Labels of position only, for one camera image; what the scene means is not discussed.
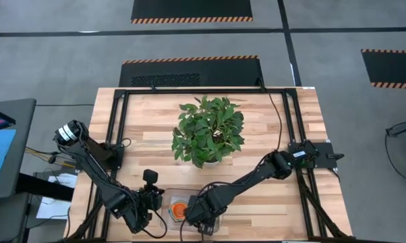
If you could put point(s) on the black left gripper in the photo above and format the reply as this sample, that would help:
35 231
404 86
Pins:
150 200

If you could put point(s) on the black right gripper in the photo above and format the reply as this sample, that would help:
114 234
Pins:
203 209

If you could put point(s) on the green measuring cup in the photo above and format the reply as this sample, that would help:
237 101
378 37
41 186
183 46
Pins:
171 206

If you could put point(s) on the orange measuring cup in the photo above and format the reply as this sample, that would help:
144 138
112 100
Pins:
180 210

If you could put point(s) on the clear plastic basket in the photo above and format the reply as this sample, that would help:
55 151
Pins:
176 194

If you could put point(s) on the yellow measuring cup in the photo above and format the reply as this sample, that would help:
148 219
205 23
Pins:
173 218

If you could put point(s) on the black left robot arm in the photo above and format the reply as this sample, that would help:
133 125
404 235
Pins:
95 168

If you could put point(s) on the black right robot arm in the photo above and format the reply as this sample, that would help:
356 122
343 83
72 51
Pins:
250 175

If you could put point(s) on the white plant pot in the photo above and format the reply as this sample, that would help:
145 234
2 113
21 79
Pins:
209 164

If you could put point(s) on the green potted plant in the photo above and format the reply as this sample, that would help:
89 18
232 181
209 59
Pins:
206 131

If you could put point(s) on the white paper sheets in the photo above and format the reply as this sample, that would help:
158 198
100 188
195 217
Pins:
54 209

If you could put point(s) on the black computer box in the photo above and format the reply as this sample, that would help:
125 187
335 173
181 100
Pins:
223 72

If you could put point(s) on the black hazard-striped floor mat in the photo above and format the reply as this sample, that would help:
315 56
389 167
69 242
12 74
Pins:
189 8
392 67

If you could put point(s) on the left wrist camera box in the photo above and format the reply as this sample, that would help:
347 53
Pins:
150 176

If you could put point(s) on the black aluminium rig frame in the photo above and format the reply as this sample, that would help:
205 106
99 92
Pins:
206 91

